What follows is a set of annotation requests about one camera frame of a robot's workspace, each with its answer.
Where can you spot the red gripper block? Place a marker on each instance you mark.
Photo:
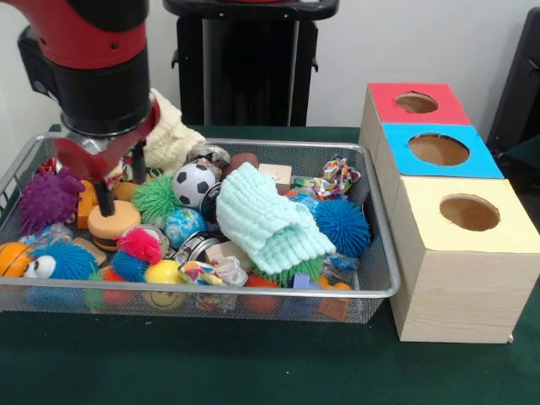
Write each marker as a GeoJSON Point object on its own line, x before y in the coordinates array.
{"type": "Point", "coordinates": [101, 168]}

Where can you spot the cream knitted cloth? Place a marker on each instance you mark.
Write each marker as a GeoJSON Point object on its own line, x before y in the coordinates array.
{"type": "Point", "coordinates": [169, 135]}

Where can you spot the mint knitted cloth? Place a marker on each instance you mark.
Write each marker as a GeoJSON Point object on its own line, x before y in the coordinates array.
{"type": "Point", "coordinates": [261, 211]}

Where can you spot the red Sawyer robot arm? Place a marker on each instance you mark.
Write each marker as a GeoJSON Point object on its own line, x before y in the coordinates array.
{"type": "Point", "coordinates": [84, 63]}

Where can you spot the clear mesh toy bin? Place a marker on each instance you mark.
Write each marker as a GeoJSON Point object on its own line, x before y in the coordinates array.
{"type": "Point", "coordinates": [25, 299]}

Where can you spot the wooden three-hole box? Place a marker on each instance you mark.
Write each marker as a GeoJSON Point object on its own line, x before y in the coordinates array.
{"type": "Point", "coordinates": [464, 287]}

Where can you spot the small green spiky ball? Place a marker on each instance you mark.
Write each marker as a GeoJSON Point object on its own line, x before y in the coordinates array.
{"type": "Point", "coordinates": [156, 198]}

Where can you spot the orange toy burger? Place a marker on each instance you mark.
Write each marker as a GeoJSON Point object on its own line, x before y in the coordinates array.
{"type": "Point", "coordinates": [120, 230]}

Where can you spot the pink spiky rubber ball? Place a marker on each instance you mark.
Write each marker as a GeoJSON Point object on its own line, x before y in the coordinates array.
{"type": "Point", "coordinates": [139, 246]}

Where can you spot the black and white soccer ball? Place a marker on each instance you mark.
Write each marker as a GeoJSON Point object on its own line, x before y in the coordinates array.
{"type": "Point", "coordinates": [194, 185]}

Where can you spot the purple spiky rubber ball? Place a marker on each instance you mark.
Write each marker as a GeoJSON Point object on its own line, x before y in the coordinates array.
{"type": "Point", "coordinates": [50, 202]}

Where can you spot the orange basketball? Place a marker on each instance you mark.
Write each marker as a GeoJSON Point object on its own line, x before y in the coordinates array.
{"type": "Point", "coordinates": [12, 259]}

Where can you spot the dark green tablecloth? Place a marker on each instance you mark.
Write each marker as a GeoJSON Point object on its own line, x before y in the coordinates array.
{"type": "Point", "coordinates": [527, 152]}
{"type": "Point", "coordinates": [211, 363]}

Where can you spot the blue spiky rubber ball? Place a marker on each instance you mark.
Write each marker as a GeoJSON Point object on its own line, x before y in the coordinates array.
{"type": "Point", "coordinates": [343, 228]}

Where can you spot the black upright panel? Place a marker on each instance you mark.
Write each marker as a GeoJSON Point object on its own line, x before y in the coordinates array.
{"type": "Point", "coordinates": [523, 84]}

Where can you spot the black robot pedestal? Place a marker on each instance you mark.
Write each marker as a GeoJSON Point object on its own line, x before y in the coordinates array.
{"type": "Point", "coordinates": [236, 76]}

